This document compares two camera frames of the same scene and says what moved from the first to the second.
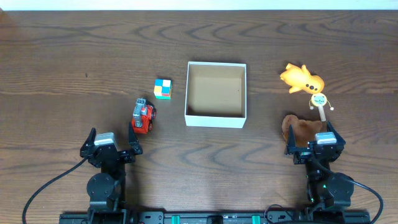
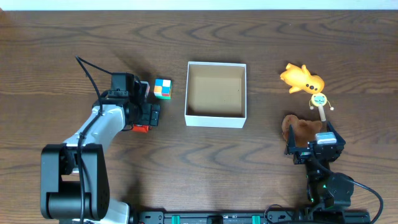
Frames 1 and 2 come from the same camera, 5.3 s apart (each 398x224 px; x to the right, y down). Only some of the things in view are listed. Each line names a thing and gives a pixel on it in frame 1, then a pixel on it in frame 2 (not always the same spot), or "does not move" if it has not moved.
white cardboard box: (216, 94) does not move
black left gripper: (109, 155) → (152, 114)
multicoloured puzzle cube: (163, 89) does not move
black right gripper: (303, 154) does not move
